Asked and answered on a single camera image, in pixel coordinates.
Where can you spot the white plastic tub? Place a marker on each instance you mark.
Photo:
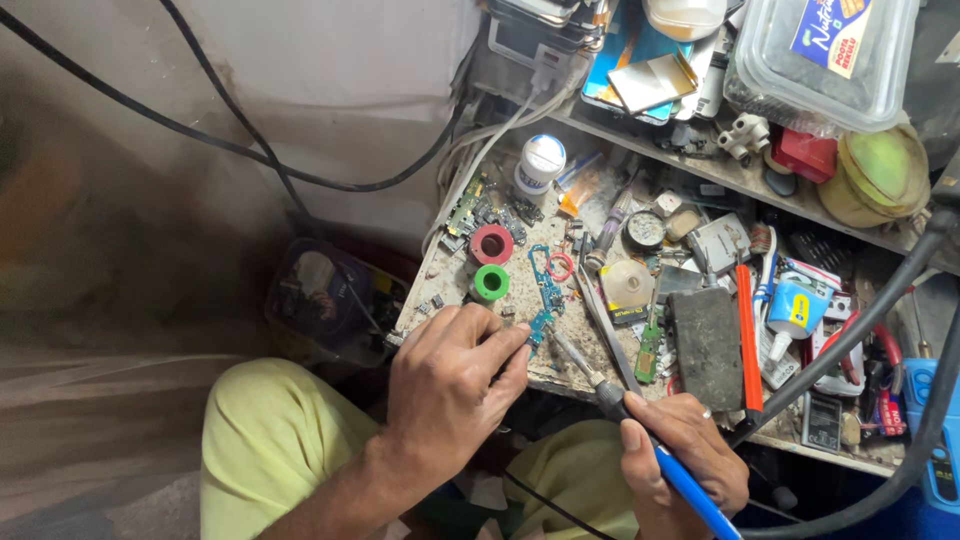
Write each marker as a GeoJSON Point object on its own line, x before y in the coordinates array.
{"type": "Point", "coordinates": [686, 16]}

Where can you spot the stack of phone screens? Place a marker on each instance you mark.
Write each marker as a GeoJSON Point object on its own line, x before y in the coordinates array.
{"type": "Point", "coordinates": [637, 82]}

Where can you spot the person's left hand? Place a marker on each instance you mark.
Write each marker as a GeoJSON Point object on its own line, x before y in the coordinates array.
{"type": "Point", "coordinates": [442, 397]}

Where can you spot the blue multimeter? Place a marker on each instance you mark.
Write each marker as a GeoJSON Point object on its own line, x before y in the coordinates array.
{"type": "Point", "coordinates": [934, 427]}

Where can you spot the white plastic connector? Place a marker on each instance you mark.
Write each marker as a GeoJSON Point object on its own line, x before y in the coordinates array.
{"type": "Point", "coordinates": [742, 135]}

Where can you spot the round flux tin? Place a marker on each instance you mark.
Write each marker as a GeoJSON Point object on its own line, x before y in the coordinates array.
{"type": "Point", "coordinates": [645, 231]}

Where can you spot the dusty wooden shelf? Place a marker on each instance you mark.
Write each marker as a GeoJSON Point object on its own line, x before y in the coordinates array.
{"type": "Point", "coordinates": [720, 172]}

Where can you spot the yellow green tape roll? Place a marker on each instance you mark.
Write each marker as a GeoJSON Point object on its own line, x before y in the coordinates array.
{"type": "Point", "coordinates": [877, 176]}

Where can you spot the stack of grey devices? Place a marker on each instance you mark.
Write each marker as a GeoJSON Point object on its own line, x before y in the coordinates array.
{"type": "Point", "coordinates": [540, 30]}

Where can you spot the green solder spool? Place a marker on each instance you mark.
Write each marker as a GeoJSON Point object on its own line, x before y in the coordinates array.
{"type": "Point", "coordinates": [480, 289]}

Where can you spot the clear plastic food container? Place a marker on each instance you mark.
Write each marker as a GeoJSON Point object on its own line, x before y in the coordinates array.
{"type": "Point", "coordinates": [817, 67]}

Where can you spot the plastic bag of parts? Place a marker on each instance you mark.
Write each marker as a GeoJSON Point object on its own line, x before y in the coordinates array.
{"type": "Point", "coordinates": [322, 300]}

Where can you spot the black phone battery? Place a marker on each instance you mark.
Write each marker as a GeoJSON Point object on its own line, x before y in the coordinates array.
{"type": "Point", "coordinates": [823, 424]}

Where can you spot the dirty black rectangular block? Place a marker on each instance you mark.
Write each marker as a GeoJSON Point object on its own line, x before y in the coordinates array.
{"type": "Point", "coordinates": [705, 349]}

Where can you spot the red solder spool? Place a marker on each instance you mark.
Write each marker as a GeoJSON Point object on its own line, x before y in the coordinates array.
{"type": "Point", "coordinates": [480, 238]}

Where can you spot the person's yellow trousers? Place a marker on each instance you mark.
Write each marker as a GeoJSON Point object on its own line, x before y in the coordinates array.
{"type": "Point", "coordinates": [277, 435]}

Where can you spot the translucent round lid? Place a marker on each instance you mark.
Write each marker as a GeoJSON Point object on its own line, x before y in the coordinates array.
{"type": "Point", "coordinates": [626, 283]}

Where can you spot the pile of circuit boards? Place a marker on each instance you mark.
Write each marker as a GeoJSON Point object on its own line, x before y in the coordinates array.
{"type": "Point", "coordinates": [469, 210]}

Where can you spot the blue and white glue bottle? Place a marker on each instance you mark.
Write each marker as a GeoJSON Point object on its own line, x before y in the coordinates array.
{"type": "Point", "coordinates": [795, 307]}

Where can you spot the small green circuit board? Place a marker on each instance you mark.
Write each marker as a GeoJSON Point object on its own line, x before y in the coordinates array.
{"type": "Point", "coordinates": [649, 352]}

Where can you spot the person's right hand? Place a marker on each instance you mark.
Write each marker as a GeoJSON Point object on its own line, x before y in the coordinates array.
{"type": "Point", "coordinates": [697, 457]}

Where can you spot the small red box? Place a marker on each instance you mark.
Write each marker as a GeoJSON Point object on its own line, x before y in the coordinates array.
{"type": "Point", "coordinates": [806, 154]}

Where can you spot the blue phone circuit board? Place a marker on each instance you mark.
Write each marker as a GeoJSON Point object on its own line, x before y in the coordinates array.
{"type": "Point", "coordinates": [547, 289]}

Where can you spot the grey charger adapter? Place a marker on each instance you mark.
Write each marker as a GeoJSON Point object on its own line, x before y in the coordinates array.
{"type": "Point", "coordinates": [718, 241]}

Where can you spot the orange plastic packet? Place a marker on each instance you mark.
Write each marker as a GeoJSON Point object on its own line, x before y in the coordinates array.
{"type": "Point", "coordinates": [579, 193]}

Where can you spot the steel tweezers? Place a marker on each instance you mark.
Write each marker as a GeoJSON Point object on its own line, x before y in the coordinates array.
{"type": "Point", "coordinates": [604, 330]}

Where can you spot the white jar with blue label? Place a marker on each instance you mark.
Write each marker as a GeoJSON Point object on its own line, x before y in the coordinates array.
{"type": "Point", "coordinates": [538, 165]}

